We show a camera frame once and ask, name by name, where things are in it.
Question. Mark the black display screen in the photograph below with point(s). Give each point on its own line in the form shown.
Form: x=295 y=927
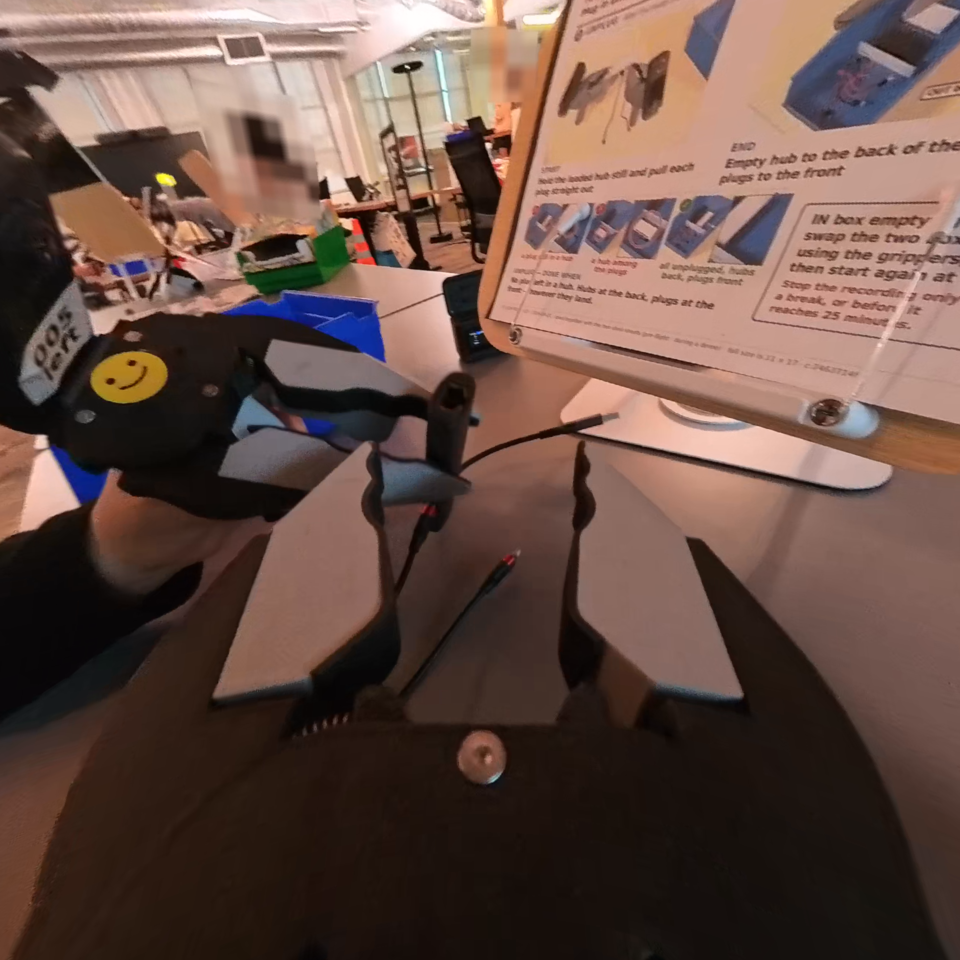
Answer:
x=135 y=161

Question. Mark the black floor lamp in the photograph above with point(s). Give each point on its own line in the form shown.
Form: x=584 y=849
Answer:
x=409 y=67

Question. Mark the person's left hand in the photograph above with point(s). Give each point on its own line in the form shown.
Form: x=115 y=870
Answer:
x=150 y=532

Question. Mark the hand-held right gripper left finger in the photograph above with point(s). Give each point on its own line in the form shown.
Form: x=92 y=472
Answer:
x=300 y=600

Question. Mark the person's left forearm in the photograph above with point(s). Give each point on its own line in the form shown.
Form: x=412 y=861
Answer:
x=60 y=600

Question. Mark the dark grey usb hub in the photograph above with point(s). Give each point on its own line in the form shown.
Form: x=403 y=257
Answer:
x=450 y=427

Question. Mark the white stand base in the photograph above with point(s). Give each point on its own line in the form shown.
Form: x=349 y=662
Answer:
x=750 y=454

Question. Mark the black office chair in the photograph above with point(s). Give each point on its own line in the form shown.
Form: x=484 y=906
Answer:
x=472 y=180

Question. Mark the printed instruction sheet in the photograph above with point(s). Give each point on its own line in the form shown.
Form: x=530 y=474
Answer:
x=637 y=112

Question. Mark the green plastic bin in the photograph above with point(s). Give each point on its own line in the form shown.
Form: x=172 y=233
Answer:
x=300 y=276

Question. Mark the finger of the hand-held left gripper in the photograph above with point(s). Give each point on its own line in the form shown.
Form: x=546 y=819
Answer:
x=330 y=371
x=262 y=461

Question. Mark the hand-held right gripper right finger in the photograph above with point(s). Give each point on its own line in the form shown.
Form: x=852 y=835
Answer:
x=652 y=600

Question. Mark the cardboard sheet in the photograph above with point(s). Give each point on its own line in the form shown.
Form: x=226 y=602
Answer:
x=105 y=221

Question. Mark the silver ventilation duct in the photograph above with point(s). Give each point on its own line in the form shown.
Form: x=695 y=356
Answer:
x=150 y=41

